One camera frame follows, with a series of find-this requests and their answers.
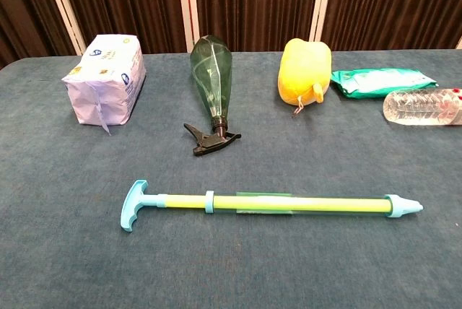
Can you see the green spray bottle black trigger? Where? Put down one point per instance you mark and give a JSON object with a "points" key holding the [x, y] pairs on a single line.
{"points": [[211, 70]]}

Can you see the yellow plush toy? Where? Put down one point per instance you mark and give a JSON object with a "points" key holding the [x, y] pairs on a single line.
{"points": [[303, 70]]}

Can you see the white purple tissue pack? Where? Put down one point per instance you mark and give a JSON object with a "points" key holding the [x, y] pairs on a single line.
{"points": [[104, 85]]}

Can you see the green wet wipes pack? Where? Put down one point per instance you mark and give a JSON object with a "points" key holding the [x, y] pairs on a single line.
{"points": [[379, 81]]}

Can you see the clear plastic water bottle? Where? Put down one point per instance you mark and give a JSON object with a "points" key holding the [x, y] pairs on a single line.
{"points": [[415, 107]]}

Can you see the white screen frame post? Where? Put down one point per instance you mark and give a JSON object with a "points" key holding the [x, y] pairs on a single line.
{"points": [[63, 2], [187, 5], [322, 2]]}

